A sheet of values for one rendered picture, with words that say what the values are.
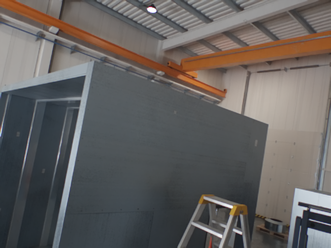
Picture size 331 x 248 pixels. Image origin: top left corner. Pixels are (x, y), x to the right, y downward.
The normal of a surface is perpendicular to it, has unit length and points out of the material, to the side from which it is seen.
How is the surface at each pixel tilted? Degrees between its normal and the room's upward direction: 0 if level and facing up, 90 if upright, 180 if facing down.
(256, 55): 90
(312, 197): 90
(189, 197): 90
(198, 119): 90
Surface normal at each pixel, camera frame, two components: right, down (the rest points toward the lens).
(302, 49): -0.74, -0.17
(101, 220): 0.65, 0.07
